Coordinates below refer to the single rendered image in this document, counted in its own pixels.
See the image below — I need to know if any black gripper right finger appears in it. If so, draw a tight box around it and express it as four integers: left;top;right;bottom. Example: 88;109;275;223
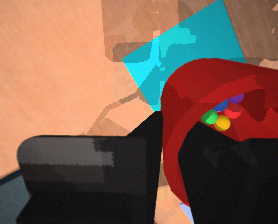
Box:
178;121;278;224

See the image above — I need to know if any blue marble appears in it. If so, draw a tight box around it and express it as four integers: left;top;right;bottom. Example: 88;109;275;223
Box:
213;99;228;112

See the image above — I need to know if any green marble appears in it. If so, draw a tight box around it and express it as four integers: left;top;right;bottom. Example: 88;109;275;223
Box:
201;109;218;125

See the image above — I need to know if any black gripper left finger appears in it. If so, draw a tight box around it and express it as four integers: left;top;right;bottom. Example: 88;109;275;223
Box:
16;111;163;224

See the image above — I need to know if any yellow marble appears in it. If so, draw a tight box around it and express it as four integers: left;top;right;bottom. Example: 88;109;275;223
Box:
214;115;231;131

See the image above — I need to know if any light brown wooden plank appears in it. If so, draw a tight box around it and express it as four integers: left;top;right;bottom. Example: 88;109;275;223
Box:
156;163;178;202

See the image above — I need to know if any purple marble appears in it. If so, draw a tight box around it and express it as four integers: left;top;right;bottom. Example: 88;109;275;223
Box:
227;93;244;104

